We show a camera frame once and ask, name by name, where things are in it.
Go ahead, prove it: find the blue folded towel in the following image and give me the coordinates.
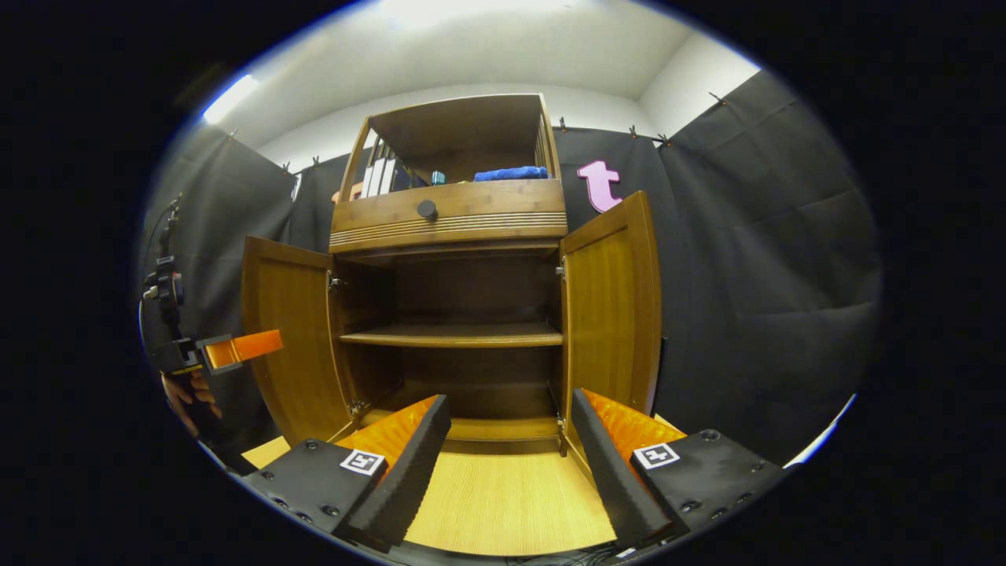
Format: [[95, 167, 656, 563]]
[[473, 165, 549, 182]]

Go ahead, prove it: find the black backdrop cloth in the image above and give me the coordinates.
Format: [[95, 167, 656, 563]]
[[141, 69, 885, 465]]

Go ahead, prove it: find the wooden cabinet door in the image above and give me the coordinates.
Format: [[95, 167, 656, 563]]
[[240, 234, 354, 447], [560, 190, 663, 480]]

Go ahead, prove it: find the wooden double-door shoe cabinet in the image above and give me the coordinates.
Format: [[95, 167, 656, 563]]
[[240, 93, 663, 480]]

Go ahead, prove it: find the wooden drawer with black knob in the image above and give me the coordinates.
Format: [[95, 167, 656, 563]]
[[330, 179, 568, 252]]

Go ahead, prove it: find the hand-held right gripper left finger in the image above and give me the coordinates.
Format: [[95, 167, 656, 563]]
[[236, 395, 453, 553]]

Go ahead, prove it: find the wooden inner cabinet shelf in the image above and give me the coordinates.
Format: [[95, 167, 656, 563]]
[[340, 321, 564, 348]]

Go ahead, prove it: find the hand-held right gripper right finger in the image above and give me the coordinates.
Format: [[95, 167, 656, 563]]
[[571, 388, 791, 551]]

